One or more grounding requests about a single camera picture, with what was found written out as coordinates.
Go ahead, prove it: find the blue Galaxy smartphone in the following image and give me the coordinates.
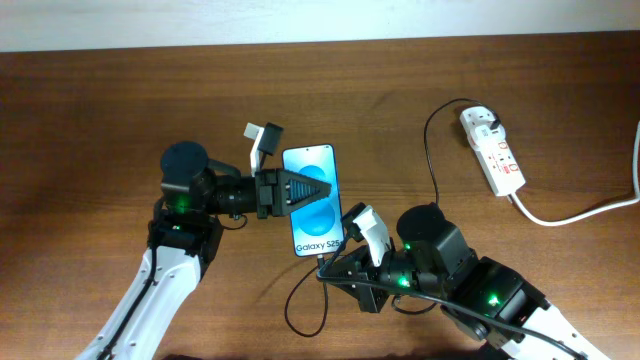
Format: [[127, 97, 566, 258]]
[[281, 143, 347, 259]]

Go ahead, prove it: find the black charger cable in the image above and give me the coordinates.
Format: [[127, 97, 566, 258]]
[[283, 97, 501, 339]]

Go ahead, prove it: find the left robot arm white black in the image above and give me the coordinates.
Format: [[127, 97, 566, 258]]
[[79, 141, 332, 359]]

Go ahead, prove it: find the white power strip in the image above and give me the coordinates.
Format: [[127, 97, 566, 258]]
[[460, 106, 526, 197]]

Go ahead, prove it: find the white power strip cord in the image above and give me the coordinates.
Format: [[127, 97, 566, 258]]
[[508, 119, 640, 228]]

